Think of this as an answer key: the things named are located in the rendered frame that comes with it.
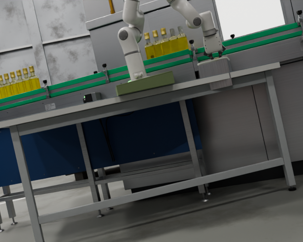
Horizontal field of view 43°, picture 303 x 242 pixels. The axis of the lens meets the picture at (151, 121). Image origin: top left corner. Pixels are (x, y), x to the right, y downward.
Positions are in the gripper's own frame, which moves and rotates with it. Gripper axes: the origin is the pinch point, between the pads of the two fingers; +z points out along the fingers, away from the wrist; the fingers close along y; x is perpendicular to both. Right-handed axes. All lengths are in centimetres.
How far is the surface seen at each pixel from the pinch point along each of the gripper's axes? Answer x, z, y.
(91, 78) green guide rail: -8, -8, 85
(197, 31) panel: -39.6, -16.1, 12.7
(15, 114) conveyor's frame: -1, 1, 149
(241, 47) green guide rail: -19.7, -0.6, -14.2
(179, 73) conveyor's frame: -5.4, 3.2, 25.6
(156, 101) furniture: 27.8, 9.7, 34.7
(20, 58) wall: -801, -29, 668
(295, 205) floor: 48, 75, -26
